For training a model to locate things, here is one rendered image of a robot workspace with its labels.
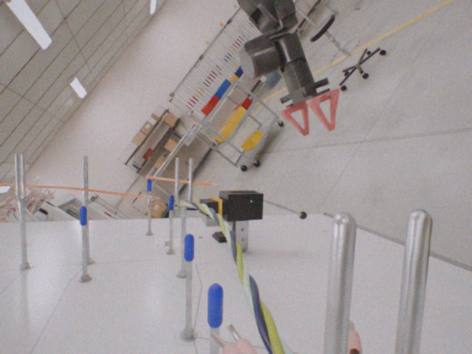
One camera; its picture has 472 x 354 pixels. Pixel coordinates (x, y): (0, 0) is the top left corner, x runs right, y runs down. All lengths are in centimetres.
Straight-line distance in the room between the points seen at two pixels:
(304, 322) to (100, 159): 826
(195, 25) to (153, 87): 208
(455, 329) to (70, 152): 845
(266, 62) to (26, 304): 53
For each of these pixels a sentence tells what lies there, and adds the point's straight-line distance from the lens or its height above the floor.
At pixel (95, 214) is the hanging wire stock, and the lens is 131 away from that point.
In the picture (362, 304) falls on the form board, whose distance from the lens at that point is 36.
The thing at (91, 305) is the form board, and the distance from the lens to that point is 35.
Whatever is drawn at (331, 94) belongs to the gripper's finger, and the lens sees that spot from 64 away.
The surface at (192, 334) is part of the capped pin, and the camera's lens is 28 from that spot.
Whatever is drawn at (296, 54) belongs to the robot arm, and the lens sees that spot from 67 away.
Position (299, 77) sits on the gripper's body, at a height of 115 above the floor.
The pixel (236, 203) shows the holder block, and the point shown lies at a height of 115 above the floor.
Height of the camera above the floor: 129
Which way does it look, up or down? 16 degrees down
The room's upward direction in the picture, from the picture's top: 53 degrees counter-clockwise
